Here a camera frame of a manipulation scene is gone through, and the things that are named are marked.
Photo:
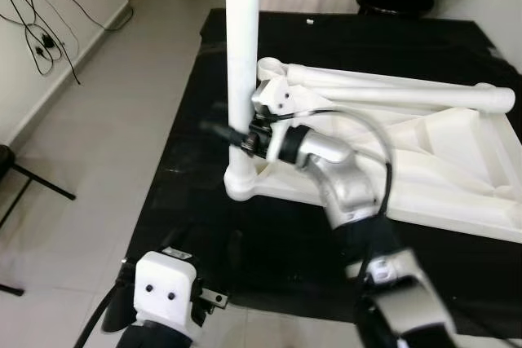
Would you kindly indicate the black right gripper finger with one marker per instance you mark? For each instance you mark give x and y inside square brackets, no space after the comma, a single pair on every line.
[228,133]

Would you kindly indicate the white plastic table leg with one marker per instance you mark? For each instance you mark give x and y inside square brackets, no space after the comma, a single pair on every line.
[243,38]
[351,98]
[391,85]

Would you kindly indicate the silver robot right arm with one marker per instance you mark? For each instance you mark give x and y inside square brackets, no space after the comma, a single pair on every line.
[342,177]

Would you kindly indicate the black tablecloth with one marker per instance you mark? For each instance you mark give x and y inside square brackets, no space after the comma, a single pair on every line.
[245,242]

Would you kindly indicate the white plastic table top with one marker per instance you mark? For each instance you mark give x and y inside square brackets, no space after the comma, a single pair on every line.
[457,193]

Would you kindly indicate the clear tape patch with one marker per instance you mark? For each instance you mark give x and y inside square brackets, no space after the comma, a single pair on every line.
[493,50]

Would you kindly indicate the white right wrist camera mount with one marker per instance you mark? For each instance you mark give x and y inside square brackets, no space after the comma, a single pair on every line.
[273,95]

